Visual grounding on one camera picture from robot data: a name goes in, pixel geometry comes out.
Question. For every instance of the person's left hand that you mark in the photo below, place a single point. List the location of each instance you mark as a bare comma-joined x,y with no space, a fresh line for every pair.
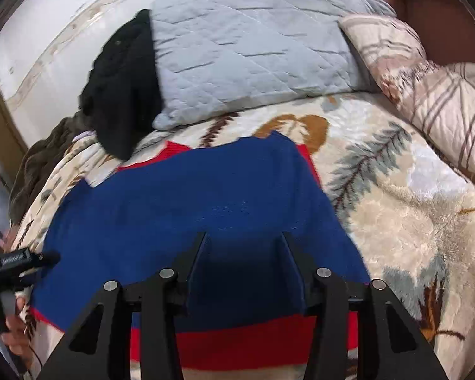
18,332

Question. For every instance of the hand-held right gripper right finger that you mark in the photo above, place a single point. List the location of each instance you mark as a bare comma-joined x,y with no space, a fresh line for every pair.
295,261

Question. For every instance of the red and blue knit sweater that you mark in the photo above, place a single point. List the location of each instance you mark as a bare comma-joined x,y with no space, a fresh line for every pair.
182,190

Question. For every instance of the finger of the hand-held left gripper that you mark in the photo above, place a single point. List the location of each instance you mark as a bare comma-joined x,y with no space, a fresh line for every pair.
45,260

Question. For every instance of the brown fuzzy blanket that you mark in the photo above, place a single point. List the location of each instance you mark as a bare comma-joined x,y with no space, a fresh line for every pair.
39,162

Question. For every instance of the grey quilted pillow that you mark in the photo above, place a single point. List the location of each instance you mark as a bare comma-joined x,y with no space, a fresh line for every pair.
253,47

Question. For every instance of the leaf print fleece blanket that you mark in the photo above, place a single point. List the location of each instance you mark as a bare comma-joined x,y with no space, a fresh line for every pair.
399,206

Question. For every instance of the striped floral pillow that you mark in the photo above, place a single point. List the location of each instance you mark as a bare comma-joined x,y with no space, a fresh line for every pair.
451,111

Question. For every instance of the black garment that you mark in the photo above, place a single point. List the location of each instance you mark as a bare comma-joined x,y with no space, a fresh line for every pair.
122,87

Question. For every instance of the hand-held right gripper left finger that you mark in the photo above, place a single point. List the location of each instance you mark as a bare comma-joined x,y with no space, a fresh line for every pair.
194,261

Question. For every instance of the brown padded headboard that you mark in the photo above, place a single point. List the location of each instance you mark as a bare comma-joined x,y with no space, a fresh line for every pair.
439,19

